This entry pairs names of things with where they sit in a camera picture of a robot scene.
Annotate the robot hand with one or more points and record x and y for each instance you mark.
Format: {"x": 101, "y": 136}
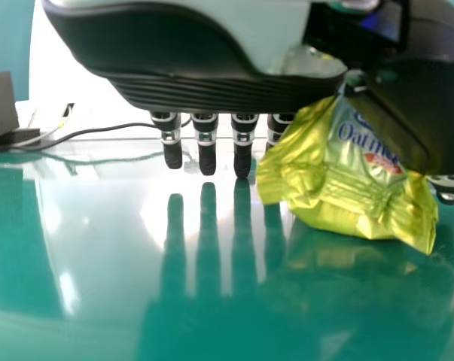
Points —
{"x": 174, "y": 45}

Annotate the yellow-green biscuit packet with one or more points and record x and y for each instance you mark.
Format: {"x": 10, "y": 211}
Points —
{"x": 343, "y": 195}

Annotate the small black flat block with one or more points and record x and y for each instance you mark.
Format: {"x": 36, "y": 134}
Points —
{"x": 19, "y": 135}

